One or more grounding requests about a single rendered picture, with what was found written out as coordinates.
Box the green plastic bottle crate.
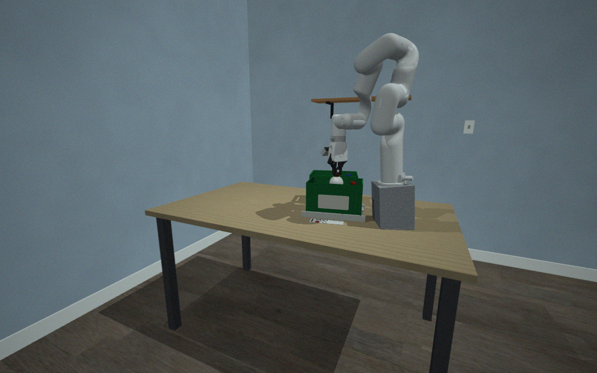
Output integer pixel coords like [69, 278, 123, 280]
[306, 176, 363, 215]
[309, 170, 358, 179]

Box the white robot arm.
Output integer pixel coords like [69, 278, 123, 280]
[330, 33, 419, 186]

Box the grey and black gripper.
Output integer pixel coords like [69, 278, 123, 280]
[328, 141, 348, 176]

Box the white bottle with grey band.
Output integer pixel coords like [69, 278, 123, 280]
[329, 170, 343, 184]

